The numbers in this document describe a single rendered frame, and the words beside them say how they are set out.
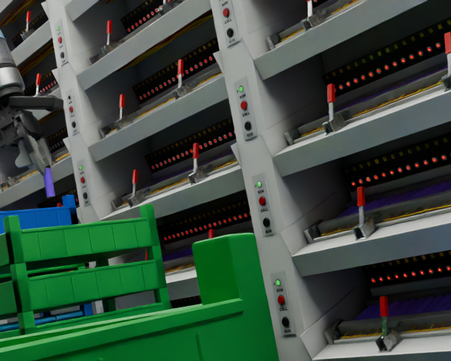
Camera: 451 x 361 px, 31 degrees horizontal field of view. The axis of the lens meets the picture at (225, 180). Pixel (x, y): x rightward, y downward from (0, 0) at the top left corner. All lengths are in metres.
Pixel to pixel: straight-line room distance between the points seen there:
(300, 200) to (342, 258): 0.18
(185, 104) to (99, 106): 0.47
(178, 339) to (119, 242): 1.20
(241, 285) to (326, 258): 1.19
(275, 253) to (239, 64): 0.39
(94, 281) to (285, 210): 0.40
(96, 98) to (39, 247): 0.90
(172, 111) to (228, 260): 1.54
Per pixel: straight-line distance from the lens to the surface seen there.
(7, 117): 1.85
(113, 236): 1.47
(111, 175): 2.18
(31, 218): 1.74
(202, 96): 1.75
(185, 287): 1.86
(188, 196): 1.81
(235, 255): 0.31
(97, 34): 2.30
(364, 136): 1.41
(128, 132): 2.00
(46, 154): 1.85
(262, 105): 1.59
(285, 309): 1.59
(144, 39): 1.94
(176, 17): 1.84
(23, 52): 2.52
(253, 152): 1.61
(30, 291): 1.38
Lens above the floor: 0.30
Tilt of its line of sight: 7 degrees up
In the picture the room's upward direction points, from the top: 11 degrees counter-clockwise
